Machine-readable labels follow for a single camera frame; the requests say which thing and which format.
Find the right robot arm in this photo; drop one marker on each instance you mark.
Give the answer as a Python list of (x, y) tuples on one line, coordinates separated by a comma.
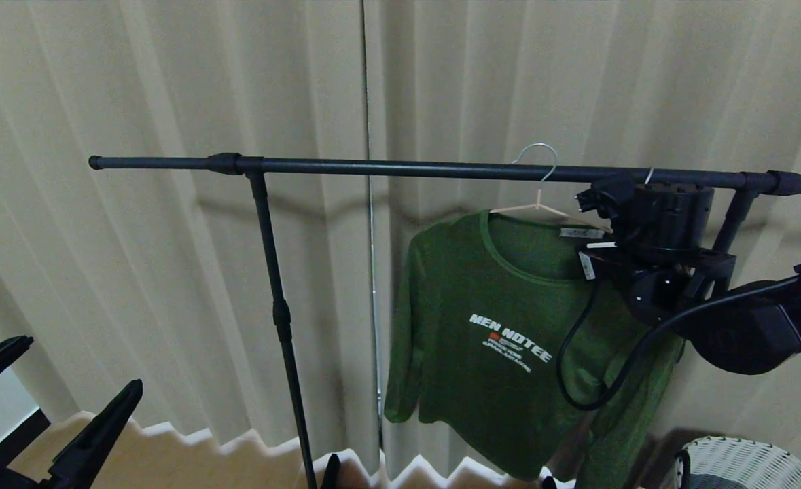
[(746, 339)]

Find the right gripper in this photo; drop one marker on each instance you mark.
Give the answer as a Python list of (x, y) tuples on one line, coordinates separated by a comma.
[(651, 292)]

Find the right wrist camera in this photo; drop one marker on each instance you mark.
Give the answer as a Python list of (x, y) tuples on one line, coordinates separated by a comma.
[(604, 197)]

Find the white laundry basket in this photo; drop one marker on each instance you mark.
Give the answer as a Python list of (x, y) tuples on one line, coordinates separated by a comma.
[(746, 462)]

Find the black clothes rack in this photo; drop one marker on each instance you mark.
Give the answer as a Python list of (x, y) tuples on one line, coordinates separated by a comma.
[(373, 167)]

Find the pink clothes hanger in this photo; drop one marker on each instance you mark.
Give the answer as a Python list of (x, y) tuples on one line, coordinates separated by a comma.
[(649, 175), (540, 197)]

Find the green printed shirt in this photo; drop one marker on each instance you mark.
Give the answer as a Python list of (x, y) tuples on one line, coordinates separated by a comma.
[(454, 305)]

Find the beige curtain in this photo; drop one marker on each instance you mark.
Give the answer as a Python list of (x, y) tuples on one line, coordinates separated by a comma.
[(135, 272)]

